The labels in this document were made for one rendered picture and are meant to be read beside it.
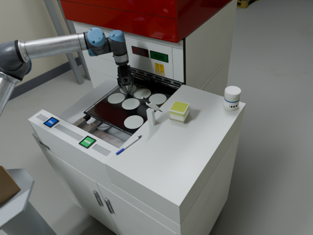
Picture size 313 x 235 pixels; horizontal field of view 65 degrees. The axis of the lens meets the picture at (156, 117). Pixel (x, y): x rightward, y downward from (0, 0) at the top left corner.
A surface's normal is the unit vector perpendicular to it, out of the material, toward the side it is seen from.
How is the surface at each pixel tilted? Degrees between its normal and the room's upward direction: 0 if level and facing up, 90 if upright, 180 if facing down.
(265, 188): 0
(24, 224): 90
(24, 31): 90
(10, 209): 0
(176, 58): 90
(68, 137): 0
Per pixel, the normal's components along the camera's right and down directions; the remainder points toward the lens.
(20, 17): 0.72, 0.41
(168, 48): -0.57, 0.59
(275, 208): -0.09, -0.74
